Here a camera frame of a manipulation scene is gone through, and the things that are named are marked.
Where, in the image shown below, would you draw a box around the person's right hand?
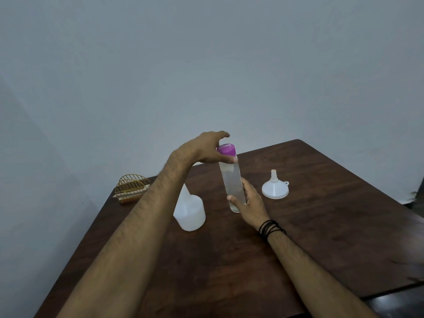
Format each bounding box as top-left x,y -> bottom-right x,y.
227,178 -> 271,231

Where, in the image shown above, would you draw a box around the person's left hand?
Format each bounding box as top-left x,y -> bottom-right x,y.
170,130 -> 239,167

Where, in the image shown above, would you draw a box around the purple bottle cap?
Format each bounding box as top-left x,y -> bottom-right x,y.
216,143 -> 237,158

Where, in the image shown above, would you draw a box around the white plastic funnel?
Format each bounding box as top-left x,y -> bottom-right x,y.
261,169 -> 290,200

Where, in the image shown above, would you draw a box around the clear water bottle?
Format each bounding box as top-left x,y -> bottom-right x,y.
218,160 -> 247,214

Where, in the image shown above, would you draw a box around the white spray bottle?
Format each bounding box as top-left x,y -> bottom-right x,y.
173,183 -> 206,232

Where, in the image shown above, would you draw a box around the person's left forearm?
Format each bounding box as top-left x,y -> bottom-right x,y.
56,152 -> 196,318

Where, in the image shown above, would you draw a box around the person's right forearm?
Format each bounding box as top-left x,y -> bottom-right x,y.
266,230 -> 378,318

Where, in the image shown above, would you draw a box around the dark wooden table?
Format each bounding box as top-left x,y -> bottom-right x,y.
34,139 -> 424,318

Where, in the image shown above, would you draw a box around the white paper napkins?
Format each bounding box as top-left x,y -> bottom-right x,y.
113,190 -> 146,200

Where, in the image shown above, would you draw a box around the black cord bracelets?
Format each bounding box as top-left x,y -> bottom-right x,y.
258,219 -> 287,242

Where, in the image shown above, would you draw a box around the gold wire napkin holder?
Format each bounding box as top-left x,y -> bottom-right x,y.
112,174 -> 151,205

